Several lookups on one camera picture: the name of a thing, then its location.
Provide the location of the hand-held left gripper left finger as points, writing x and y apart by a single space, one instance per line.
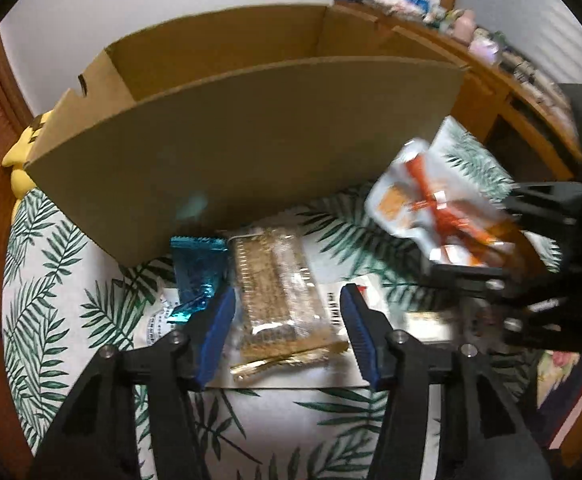
216 330

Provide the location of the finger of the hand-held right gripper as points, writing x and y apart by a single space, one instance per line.
551 200
476 280

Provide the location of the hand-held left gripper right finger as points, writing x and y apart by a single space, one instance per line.
358 330

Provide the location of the blue foil snack packet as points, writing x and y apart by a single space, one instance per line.
196 270

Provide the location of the clear cracker packet gold trim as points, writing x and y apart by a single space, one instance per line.
276 295

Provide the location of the orange and white snack pouch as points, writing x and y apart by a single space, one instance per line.
406 200

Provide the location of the large cardboard box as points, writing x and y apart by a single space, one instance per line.
246 150

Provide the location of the white flat printed packet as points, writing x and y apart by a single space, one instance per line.
333 305

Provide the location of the wooden sideboard cabinet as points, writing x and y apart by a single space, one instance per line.
476 100

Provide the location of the green leaf print tablecloth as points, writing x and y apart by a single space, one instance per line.
71 310

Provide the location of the white tissue box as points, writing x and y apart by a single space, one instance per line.
485 49

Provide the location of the pink bottle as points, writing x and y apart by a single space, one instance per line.
465 27

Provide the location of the white window blinds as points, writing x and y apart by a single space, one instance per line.
531 5

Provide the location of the yellow plush toy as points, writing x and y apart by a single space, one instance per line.
18 155

